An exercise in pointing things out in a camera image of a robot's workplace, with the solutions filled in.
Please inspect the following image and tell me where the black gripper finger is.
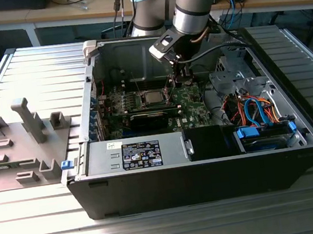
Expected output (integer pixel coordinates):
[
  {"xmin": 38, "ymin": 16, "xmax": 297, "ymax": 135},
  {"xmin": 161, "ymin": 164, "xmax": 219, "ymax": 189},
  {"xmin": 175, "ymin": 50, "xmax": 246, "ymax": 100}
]
[{"xmin": 169, "ymin": 59, "xmax": 196, "ymax": 90}]

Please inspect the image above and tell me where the metal socket cover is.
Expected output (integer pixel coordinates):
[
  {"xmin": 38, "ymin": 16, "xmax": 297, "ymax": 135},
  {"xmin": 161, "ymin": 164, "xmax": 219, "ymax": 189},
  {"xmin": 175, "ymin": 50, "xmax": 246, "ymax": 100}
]
[{"xmin": 161, "ymin": 74, "xmax": 175, "ymax": 105}]

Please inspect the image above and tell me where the silver CPU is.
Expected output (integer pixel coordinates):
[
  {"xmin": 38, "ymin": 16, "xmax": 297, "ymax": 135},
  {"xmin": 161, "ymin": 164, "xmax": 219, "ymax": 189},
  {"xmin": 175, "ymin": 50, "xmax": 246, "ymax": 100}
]
[{"xmin": 141, "ymin": 88, "xmax": 167, "ymax": 106}]

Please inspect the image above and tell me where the CPU socket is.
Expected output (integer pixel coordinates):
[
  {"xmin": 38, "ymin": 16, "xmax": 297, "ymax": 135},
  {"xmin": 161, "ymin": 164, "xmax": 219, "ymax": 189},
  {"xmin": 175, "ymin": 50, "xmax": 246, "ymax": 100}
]
[{"xmin": 138, "ymin": 88, "xmax": 169, "ymax": 109}]

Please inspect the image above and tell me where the green motherboard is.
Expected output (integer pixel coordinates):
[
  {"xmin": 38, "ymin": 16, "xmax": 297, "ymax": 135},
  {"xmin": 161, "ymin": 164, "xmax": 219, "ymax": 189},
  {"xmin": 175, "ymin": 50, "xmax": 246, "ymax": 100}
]
[{"xmin": 96, "ymin": 71, "xmax": 215, "ymax": 141}]

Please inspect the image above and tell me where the grey metal drive cage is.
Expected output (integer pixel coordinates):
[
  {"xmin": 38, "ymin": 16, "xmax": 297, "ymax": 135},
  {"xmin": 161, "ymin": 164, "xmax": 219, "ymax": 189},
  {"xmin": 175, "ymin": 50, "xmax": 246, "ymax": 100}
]
[{"xmin": 204, "ymin": 35, "xmax": 278, "ymax": 107}]

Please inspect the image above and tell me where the black graphics card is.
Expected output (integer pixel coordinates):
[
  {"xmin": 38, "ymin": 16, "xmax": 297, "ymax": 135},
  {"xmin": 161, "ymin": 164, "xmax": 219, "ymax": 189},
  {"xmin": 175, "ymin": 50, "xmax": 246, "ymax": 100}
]
[{"xmin": 127, "ymin": 108, "xmax": 172, "ymax": 133}]

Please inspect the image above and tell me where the blue disk carrier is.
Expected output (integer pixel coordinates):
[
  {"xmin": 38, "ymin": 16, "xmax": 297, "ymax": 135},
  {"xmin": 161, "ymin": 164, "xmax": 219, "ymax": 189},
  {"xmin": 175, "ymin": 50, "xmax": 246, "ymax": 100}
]
[{"xmin": 232, "ymin": 119, "xmax": 300, "ymax": 156}]

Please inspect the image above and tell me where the beige case latch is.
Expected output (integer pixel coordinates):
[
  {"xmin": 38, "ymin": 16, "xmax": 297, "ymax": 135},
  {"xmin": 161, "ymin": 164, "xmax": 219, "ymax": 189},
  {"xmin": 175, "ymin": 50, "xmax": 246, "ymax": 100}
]
[{"xmin": 81, "ymin": 39, "xmax": 100, "ymax": 60}]

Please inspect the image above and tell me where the black PC case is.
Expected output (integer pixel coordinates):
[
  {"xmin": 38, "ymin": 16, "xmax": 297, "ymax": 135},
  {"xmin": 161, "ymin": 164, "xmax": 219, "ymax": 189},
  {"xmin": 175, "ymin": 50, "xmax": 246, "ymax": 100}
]
[{"xmin": 42, "ymin": 11, "xmax": 313, "ymax": 225}]

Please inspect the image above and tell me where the grey power supply unit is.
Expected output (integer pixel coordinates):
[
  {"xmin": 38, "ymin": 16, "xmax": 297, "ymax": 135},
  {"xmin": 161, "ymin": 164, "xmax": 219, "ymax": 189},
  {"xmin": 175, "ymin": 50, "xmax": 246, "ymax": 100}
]
[{"xmin": 82, "ymin": 130, "xmax": 192, "ymax": 176}]

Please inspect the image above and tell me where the blue case latch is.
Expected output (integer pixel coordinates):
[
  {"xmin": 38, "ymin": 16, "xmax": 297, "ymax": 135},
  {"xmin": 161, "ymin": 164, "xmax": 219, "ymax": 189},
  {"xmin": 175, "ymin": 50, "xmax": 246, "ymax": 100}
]
[{"xmin": 60, "ymin": 159, "xmax": 74, "ymax": 171}]

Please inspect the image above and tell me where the grey parts rack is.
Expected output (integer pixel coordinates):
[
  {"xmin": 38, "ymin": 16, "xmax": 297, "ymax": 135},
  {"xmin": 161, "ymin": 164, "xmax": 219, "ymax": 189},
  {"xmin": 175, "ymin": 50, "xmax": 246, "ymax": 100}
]
[{"xmin": 0, "ymin": 91, "xmax": 81, "ymax": 192}]

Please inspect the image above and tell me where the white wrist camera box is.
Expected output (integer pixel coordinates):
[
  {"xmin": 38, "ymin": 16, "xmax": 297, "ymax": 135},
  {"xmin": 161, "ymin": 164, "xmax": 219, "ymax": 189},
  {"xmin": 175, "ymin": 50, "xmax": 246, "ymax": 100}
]
[{"xmin": 146, "ymin": 33, "xmax": 181, "ymax": 64}]

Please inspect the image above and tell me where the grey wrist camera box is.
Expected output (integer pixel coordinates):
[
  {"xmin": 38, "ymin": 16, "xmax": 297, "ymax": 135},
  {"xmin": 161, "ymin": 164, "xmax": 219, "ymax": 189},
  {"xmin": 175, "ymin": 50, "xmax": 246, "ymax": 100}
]
[{"xmin": 206, "ymin": 30, "xmax": 231, "ymax": 45}]

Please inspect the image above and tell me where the wire locking lever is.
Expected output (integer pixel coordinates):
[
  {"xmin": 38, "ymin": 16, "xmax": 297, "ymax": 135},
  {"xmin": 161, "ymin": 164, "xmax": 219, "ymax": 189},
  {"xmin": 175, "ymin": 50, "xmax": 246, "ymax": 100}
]
[{"xmin": 130, "ymin": 70, "xmax": 144, "ymax": 96}]

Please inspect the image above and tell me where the blue data cable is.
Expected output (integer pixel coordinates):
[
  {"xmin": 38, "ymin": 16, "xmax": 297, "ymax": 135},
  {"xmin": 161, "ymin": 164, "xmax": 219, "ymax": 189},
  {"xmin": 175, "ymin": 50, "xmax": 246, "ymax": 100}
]
[{"xmin": 242, "ymin": 93, "xmax": 275, "ymax": 132}]

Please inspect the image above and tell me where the orange wire bundle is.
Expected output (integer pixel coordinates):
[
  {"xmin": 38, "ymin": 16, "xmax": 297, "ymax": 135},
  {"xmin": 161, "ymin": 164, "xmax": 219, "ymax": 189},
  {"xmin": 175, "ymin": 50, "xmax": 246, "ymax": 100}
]
[{"xmin": 226, "ymin": 93, "xmax": 283, "ymax": 130}]

